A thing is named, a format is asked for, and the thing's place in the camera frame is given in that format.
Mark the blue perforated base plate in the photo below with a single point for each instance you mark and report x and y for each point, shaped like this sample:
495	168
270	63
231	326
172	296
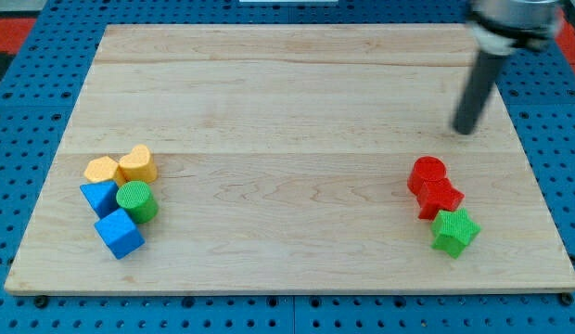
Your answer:
37	94

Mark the green star block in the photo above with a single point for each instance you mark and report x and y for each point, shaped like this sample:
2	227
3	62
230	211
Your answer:
453	231

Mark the yellow hexagon block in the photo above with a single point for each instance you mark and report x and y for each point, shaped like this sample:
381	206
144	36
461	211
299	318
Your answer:
104	169

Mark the red star block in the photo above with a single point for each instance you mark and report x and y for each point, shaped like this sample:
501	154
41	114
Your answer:
434	196

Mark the green cylinder block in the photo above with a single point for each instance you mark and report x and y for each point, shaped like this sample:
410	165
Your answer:
137	199

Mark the blue cube block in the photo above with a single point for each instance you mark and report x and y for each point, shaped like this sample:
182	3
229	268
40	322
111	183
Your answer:
119	233

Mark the red cylinder block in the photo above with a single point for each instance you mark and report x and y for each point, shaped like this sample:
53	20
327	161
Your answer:
425	169

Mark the yellow heart block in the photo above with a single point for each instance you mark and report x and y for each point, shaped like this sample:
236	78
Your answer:
139	165

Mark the blue triangle block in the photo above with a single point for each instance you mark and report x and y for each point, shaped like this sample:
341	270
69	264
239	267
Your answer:
101	197

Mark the wooden board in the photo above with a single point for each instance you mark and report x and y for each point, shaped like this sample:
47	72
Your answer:
283	154

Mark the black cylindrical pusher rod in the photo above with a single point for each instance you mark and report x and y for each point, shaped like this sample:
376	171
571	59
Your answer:
479	84

